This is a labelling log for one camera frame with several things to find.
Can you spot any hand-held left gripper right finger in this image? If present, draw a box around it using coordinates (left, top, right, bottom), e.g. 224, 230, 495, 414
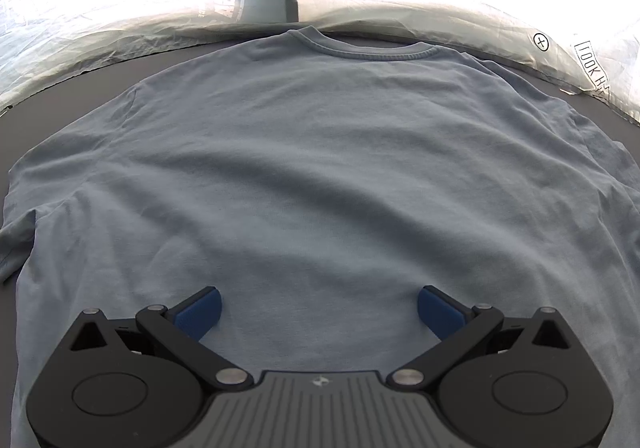
386, 285, 582, 387

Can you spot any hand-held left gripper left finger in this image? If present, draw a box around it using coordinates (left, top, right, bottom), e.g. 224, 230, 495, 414
70, 286, 252, 387

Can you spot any blue-grey t-shirt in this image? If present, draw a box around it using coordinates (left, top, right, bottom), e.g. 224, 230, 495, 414
0, 27, 640, 448

